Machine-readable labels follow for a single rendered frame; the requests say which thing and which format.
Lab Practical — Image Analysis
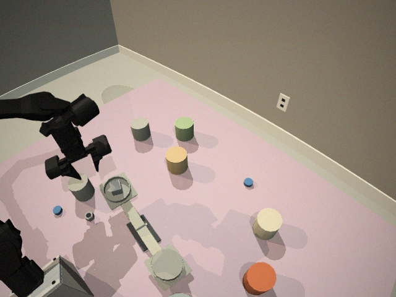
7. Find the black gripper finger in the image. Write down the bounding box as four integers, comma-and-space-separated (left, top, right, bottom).
61, 164, 81, 180
91, 155, 103, 172

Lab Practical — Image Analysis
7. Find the blue cylinder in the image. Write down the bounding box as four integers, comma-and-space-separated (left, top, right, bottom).
53, 205, 62, 215
243, 178, 253, 187

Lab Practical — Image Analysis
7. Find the green cylinder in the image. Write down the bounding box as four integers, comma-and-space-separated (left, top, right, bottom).
174, 116, 194, 142

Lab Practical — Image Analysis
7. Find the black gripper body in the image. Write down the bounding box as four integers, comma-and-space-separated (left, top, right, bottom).
45, 133, 112, 179

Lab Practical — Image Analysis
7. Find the white hex nut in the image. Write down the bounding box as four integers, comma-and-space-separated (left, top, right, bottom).
85, 211, 95, 222

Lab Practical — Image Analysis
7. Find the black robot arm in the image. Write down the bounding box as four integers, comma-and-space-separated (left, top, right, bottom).
0, 91, 100, 297

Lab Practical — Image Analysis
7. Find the orange cylinder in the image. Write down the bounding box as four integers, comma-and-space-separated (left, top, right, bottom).
243, 262, 277, 295

